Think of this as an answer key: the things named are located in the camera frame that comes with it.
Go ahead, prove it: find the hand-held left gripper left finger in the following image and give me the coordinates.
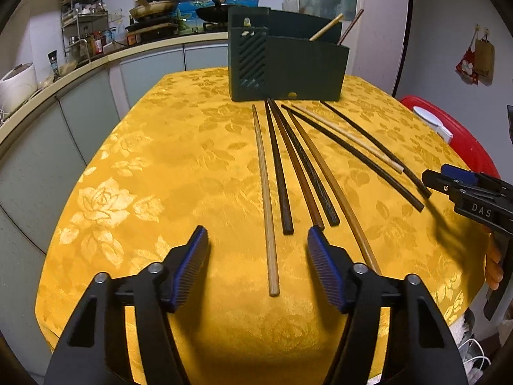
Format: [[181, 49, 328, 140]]
[[44, 226, 211, 385]]

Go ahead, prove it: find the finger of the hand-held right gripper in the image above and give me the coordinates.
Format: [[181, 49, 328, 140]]
[[422, 169, 471, 205], [441, 164, 501, 189]]

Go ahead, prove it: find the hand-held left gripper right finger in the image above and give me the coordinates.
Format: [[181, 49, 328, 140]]
[[307, 226, 469, 385]]

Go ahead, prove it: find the black chopstick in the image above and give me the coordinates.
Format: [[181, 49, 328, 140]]
[[281, 104, 425, 212], [321, 100, 433, 198]]

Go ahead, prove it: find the reddish brown chopstick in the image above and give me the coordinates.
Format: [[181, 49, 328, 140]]
[[269, 98, 324, 231]]

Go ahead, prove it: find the pale beige chopstick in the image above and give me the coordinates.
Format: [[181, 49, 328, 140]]
[[291, 103, 403, 174]]

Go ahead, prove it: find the light wood chopstick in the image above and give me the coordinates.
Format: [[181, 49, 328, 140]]
[[252, 104, 280, 297]]

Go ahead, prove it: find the dark brown chopstick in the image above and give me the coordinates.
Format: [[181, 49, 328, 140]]
[[265, 99, 294, 235]]

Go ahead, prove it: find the dark green utensil holder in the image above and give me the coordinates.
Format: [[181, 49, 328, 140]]
[[227, 7, 350, 102]]

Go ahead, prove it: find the person's right hand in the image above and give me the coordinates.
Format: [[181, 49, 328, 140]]
[[484, 225, 505, 291]]

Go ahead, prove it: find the red plastic chair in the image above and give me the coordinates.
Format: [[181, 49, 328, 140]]
[[400, 95, 501, 179]]

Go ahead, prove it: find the white plastic lid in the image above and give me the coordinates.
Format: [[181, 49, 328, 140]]
[[413, 106, 453, 145]]

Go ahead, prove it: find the dark patterned chopstick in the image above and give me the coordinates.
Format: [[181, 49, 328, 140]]
[[274, 102, 341, 227]]

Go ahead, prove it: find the golden brown chopstick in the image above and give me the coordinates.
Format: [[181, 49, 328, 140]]
[[288, 111, 381, 275]]

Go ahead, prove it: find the yellow floral tablecloth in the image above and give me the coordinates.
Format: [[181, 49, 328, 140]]
[[35, 67, 495, 385]]

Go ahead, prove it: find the red patterned hanging bag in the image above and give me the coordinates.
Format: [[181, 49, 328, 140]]
[[456, 48, 479, 85]]

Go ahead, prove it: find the tan chopstick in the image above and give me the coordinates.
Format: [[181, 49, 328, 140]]
[[308, 13, 344, 42]]

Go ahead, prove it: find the black gas stove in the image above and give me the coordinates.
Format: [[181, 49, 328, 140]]
[[125, 18, 181, 43]]

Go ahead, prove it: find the white rice cooker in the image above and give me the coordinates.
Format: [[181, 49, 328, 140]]
[[0, 63, 38, 117]]

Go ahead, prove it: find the black wok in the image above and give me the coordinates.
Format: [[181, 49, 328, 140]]
[[195, 0, 233, 22]]

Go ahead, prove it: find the frying pan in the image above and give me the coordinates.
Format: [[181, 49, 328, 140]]
[[129, 0, 180, 19]]

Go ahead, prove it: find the metal kitchen rack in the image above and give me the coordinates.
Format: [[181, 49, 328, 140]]
[[60, 0, 110, 65]]

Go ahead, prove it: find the white cable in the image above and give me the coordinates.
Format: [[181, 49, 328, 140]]
[[461, 337, 492, 370]]

